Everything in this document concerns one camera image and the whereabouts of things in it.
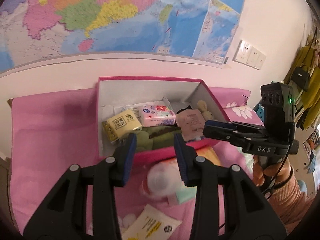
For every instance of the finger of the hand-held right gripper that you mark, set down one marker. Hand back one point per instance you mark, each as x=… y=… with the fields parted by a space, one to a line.
x=240 y=126
x=225 y=136

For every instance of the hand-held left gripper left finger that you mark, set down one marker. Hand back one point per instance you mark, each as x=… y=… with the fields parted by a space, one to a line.
x=128 y=155

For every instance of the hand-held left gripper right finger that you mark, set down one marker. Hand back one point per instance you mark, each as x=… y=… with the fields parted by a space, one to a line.
x=181 y=155

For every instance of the yellow tissue packet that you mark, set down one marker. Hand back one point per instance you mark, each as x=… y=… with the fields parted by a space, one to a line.
x=122 y=125

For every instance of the pink sachet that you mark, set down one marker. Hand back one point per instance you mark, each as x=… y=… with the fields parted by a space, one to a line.
x=191 y=125

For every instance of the pink floral tissue packet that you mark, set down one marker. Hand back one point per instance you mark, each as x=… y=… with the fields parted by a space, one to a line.
x=156 y=115

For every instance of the pink cardboard box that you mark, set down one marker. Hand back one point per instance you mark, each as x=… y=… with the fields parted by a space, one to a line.
x=155 y=90

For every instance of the person's right forearm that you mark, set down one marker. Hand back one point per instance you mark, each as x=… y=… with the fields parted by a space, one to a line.
x=290 y=205

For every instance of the person's right hand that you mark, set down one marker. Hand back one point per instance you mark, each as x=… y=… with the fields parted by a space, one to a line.
x=260 y=172

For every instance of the blue plastic basket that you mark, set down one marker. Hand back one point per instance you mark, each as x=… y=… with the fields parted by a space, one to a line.
x=260 y=112

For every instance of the olive green cloth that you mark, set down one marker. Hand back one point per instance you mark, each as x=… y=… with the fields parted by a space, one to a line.
x=160 y=142

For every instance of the peach packet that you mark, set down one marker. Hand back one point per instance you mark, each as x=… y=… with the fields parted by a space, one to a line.
x=208 y=156

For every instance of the white round cotton pack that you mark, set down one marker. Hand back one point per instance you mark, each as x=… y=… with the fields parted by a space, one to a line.
x=162 y=178

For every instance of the beige plush toy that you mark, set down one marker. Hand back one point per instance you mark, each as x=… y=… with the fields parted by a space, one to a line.
x=206 y=108

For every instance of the mint green packet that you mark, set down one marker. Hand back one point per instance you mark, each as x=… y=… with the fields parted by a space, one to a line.
x=186 y=195

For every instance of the black cloth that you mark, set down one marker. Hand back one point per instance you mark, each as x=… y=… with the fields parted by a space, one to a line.
x=185 y=110

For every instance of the yellow coat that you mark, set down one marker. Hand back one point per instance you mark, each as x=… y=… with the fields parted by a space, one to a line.
x=311 y=85

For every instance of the black handbag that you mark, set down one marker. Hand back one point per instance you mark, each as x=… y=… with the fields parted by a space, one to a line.
x=300 y=76

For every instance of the white wipes packet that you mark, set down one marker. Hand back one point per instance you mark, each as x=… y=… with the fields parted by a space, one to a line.
x=150 y=223

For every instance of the pink floral bed sheet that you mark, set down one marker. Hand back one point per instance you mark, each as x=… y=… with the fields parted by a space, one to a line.
x=50 y=142

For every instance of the colourful wall map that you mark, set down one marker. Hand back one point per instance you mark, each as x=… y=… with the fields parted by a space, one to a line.
x=125 y=17

